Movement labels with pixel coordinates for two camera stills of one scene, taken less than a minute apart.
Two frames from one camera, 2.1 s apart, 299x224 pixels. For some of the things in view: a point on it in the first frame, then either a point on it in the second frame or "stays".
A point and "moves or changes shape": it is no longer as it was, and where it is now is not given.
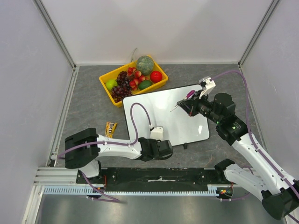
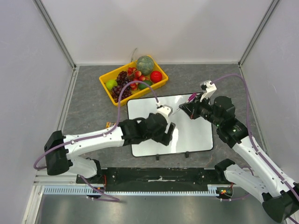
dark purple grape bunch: (123, 88) stays
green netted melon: (145, 64) stays
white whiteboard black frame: (163, 110) moves or changes shape
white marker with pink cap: (189, 95) moves or changes shape
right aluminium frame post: (267, 15) stays
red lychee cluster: (134, 83) stays
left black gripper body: (152, 141) to (156, 137)
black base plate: (158, 179) stays
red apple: (156, 76) stays
